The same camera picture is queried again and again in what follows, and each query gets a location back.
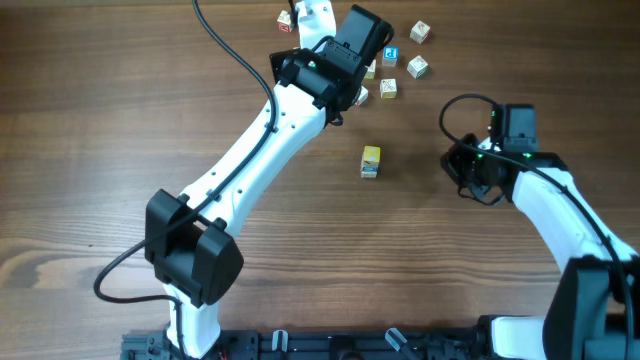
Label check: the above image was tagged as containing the yellow sided picture block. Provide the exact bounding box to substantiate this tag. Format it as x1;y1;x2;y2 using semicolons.
380;78;398;99

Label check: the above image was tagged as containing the yellow top block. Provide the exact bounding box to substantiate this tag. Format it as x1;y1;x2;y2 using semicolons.
361;146;381;168

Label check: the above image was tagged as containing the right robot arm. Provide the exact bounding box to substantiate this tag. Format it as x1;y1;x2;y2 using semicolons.
441;102;639;359

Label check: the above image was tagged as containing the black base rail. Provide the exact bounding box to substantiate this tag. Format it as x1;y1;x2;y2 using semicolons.
119;327;501;360

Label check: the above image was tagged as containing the yellow green picture block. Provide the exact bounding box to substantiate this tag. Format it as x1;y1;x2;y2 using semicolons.
365;60;376;79

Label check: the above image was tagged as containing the red six block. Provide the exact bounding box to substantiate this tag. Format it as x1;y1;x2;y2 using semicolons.
277;10;294;33

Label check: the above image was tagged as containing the far right picture block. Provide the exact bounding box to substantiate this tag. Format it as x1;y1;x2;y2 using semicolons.
410;21;431;44

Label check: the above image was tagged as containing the blue P block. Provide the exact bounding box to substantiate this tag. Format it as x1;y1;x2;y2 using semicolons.
382;46;399;67

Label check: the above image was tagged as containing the green sided picture block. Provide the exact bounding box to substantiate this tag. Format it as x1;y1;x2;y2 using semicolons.
407;55;428;79

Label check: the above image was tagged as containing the red sided white block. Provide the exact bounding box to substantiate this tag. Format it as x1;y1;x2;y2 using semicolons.
361;166;379;173

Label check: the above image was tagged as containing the red blue tilted block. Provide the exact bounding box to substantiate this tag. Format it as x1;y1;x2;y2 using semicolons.
355;86;369;106

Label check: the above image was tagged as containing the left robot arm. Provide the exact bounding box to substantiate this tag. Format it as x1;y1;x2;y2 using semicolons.
144;1;394;359

